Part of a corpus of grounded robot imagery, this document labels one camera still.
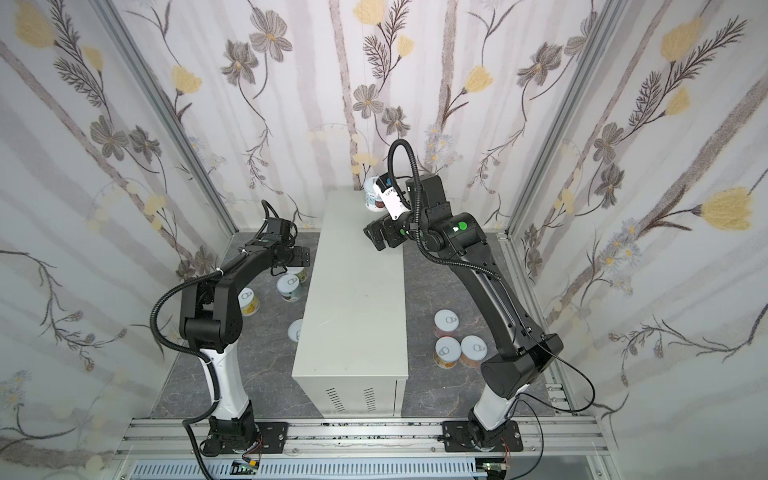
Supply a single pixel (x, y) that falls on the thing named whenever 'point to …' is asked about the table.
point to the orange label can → (447, 352)
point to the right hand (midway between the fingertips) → (382, 210)
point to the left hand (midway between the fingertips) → (291, 248)
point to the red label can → (473, 350)
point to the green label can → (301, 272)
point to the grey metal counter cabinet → (350, 360)
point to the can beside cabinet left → (294, 330)
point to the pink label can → (445, 323)
